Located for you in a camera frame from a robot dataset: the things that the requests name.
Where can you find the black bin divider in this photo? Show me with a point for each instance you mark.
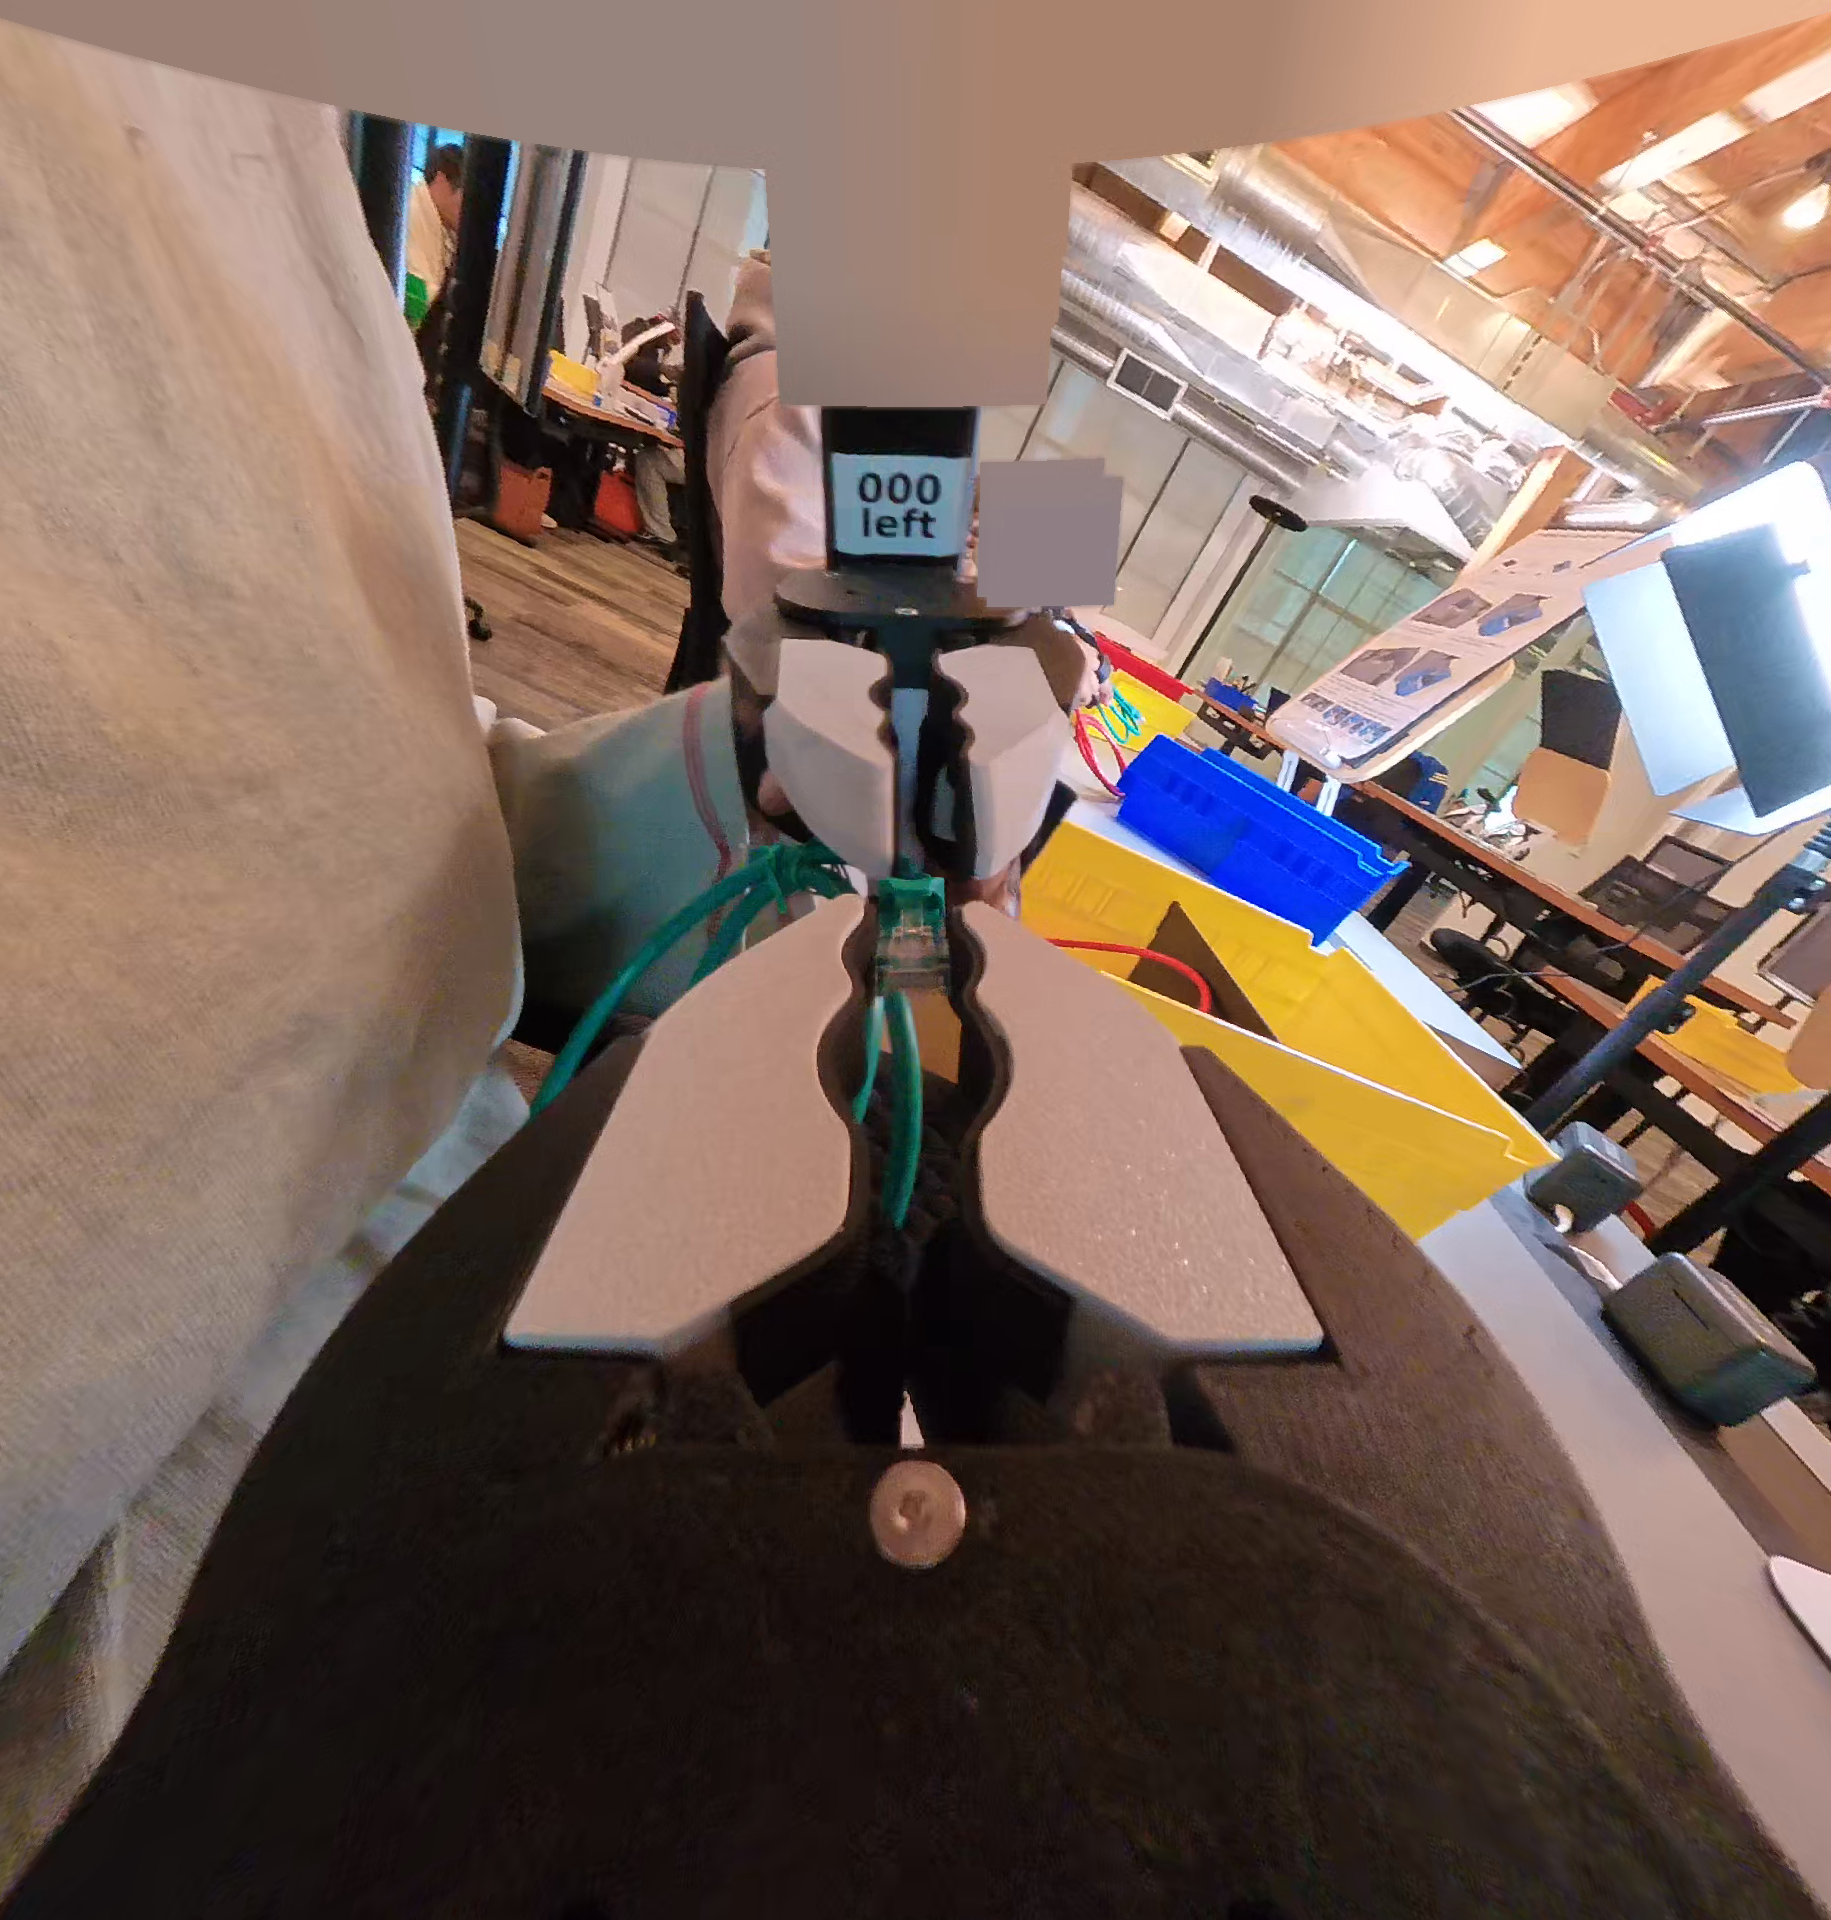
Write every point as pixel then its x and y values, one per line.
pixel 1209 977

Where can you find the person's white shirt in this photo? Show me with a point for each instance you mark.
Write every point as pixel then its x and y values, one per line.
pixel 183 751

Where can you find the long wooden table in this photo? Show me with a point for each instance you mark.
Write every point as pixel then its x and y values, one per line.
pixel 1602 916

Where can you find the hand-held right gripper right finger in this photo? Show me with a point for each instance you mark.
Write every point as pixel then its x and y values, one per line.
pixel 1126 1185

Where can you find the metal ventilation duct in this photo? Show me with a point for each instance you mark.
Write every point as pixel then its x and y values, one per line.
pixel 1261 287

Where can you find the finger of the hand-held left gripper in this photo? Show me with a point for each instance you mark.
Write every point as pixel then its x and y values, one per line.
pixel 834 751
pixel 1029 736

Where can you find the black floor lamp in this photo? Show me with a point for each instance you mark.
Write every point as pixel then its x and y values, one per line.
pixel 1278 519

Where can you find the yellow plastic bin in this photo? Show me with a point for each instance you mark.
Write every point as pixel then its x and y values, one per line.
pixel 1157 719
pixel 1349 1080

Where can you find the black office chair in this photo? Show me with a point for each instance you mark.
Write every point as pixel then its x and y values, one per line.
pixel 1497 969

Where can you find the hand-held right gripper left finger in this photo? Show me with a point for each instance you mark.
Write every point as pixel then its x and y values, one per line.
pixel 708 1185

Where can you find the person's left forearm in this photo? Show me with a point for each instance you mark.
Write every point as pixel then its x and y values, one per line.
pixel 615 812

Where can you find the blue plastic bin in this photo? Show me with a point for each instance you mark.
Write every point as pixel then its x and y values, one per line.
pixel 1246 826

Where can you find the small yellow bin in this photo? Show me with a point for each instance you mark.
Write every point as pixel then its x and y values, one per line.
pixel 1723 1045

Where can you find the studio light panel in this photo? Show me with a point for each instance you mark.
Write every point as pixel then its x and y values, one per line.
pixel 1737 647

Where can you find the black steel pillar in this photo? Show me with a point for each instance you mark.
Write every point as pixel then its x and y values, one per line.
pixel 480 302

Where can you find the grey electronic device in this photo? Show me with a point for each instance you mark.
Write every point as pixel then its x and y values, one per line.
pixel 1582 1177
pixel 1701 1337

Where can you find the black light stand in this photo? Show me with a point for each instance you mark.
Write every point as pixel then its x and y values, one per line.
pixel 1678 1005

